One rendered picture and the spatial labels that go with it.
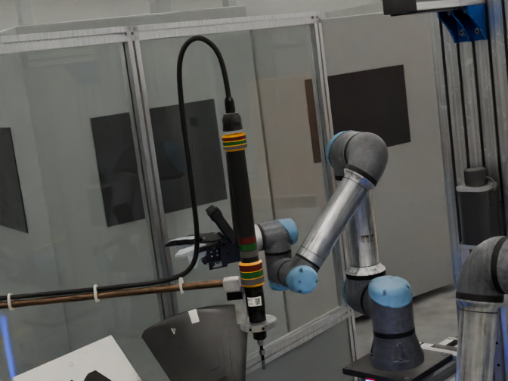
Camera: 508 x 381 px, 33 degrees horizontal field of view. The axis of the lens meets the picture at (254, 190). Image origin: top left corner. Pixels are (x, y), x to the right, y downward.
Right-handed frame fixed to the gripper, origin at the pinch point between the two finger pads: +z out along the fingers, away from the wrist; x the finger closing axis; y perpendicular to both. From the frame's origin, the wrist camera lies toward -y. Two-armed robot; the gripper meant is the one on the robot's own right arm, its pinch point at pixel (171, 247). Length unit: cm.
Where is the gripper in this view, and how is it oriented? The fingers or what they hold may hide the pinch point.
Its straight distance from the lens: 229.7
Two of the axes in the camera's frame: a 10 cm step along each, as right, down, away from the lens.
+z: -9.3, 1.7, -3.2
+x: -3.6, -2.4, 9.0
